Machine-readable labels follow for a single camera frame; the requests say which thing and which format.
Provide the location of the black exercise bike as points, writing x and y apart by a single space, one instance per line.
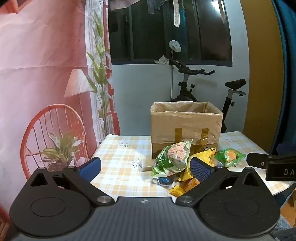
185 91

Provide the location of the mustard yellow door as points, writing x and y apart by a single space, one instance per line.
259 69

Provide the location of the small green snack packet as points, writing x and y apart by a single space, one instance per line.
229 157

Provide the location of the yellow snack packet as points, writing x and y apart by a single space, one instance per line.
207 156

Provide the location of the blue curtain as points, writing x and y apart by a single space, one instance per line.
286 69

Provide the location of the crumpled white cloth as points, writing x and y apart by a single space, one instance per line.
163 60

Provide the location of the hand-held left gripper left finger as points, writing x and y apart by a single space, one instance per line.
90 167

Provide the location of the orange-yellow snack packet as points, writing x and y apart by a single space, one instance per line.
182 188

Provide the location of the dark window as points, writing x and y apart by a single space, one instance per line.
148 34

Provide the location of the bamboo print curtain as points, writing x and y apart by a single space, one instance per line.
99 69

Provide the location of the grey cloth cap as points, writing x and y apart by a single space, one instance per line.
175 45

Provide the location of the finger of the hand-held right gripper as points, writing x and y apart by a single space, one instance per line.
256 160

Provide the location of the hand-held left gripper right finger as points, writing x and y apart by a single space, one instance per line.
200 170

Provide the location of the pink printed backdrop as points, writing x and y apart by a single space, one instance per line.
34 58

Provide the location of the large green snack bag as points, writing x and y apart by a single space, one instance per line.
171 157

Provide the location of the beige snack bar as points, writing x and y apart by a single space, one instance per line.
146 166

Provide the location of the dark hanging garment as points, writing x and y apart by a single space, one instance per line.
156 6

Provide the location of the grey hanging garment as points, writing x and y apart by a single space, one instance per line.
122 4

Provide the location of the thin metal pole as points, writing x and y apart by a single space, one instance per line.
171 78

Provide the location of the blue and black snack packet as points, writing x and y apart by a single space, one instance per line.
165 180

